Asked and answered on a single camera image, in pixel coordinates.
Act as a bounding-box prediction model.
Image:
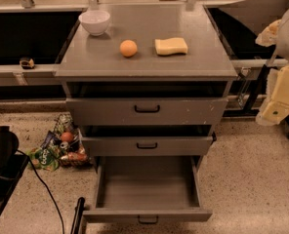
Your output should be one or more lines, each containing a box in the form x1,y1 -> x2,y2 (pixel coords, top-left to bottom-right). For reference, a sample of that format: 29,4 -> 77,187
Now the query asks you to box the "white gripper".
255,19 -> 289,126

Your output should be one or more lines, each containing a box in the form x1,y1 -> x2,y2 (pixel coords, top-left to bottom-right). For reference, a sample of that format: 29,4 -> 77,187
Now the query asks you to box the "grey bottom drawer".
83,156 -> 212,224

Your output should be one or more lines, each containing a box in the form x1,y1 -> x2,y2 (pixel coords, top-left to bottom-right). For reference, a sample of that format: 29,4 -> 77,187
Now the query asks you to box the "grey drawer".
66,98 -> 227,126
83,156 -> 212,224
82,125 -> 215,156

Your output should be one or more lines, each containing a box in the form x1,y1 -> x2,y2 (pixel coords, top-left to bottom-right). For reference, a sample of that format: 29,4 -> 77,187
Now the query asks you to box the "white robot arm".
255,9 -> 289,126

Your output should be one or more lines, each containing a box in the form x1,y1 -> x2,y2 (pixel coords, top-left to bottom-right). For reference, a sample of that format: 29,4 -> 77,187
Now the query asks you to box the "grey drawer cabinet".
54,2 -> 239,171

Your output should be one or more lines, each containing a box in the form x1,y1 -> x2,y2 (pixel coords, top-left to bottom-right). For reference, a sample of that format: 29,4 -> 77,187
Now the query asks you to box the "grey top drawer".
66,98 -> 227,126

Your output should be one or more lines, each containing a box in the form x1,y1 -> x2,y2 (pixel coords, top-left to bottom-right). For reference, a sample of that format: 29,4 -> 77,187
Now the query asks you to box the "grey middle drawer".
82,125 -> 215,156

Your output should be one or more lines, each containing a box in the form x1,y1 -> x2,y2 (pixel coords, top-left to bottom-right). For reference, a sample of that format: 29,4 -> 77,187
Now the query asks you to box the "black bar at bottom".
70,197 -> 85,234

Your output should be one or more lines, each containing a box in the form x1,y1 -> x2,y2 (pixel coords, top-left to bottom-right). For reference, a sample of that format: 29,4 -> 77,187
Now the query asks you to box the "yellow sponge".
154,37 -> 188,56

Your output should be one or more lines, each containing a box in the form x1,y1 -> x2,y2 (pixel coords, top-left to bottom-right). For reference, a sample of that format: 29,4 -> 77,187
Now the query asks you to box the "orange fruit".
120,40 -> 138,58

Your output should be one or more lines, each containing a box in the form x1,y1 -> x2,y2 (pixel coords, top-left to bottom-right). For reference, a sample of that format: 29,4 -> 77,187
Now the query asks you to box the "white bowl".
78,10 -> 110,36

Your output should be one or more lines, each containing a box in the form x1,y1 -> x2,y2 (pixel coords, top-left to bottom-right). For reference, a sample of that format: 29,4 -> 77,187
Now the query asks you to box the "green juice pouch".
27,147 -> 59,172

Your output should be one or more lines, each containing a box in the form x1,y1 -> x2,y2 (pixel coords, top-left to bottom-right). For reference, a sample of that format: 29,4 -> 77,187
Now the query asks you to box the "small yellow black object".
20,58 -> 35,69

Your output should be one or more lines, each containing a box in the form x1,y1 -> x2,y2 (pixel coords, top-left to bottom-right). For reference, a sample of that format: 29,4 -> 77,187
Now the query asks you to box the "black device on left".
0,126 -> 28,216

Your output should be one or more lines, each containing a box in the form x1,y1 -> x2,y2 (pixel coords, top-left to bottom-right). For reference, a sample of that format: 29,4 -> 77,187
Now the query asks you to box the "black cable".
17,149 -> 66,234

